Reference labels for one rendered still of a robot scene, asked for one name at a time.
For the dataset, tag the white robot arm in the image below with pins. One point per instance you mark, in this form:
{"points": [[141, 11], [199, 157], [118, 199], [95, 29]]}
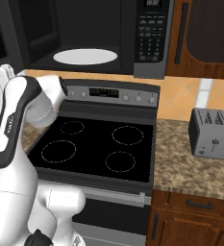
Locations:
{"points": [[11, 192]]}

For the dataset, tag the brown wall cupboard door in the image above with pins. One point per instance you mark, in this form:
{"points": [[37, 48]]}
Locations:
{"points": [[209, 38]]}

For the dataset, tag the black microwave door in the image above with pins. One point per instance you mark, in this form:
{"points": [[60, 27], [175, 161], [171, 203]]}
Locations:
{"points": [[1, 38]]}

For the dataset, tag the black microwave oven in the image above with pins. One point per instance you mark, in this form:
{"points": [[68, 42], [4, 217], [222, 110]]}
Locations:
{"points": [[148, 38]]}

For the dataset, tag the grey toaster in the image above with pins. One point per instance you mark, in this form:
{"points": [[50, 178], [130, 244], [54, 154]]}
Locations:
{"points": [[211, 134]]}

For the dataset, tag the brown wooden drawer front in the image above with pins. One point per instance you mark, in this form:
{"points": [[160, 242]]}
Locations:
{"points": [[180, 201]]}

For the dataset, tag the white microwave turntable plate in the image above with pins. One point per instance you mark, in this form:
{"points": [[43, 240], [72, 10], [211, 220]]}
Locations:
{"points": [[84, 56]]}

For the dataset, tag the black oven door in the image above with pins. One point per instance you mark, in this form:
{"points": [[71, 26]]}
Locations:
{"points": [[116, 221]]}

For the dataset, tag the brown base cupboard door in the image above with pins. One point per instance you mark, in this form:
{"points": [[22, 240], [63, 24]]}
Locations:
{"points": [[193, 230]]}

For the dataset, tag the silver stove knob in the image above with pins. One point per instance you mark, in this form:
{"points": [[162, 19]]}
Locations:
{"points": [[125, 97], [71, 94], [152, 99], [138, 98], [83, 94]]}

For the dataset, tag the black and steel stove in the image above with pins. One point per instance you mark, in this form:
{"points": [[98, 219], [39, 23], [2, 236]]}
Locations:
{"points": [[97, 144]]}

